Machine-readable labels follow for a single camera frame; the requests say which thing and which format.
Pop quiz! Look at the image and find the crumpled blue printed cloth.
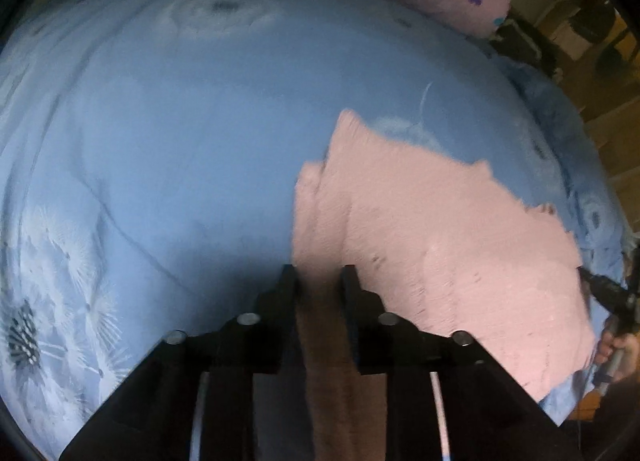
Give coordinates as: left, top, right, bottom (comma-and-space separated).
500, 61, 632, 262

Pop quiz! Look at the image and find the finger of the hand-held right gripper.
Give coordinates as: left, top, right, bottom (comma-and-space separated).
577, 267, 627, 313

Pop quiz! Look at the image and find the person's right hand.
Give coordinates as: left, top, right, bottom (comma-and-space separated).
595, 325, 620, 368

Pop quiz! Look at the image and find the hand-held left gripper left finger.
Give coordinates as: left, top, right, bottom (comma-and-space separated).
60, 264, 302, 461

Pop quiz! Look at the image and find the pink knit cardigan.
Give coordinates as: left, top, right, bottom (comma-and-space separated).
291, 110, 598, 461

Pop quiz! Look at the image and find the dark knit cloth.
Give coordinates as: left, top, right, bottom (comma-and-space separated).
487, 16, 564, 82

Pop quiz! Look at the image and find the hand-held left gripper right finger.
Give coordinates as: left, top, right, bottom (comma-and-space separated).
341, 264, 584, 461

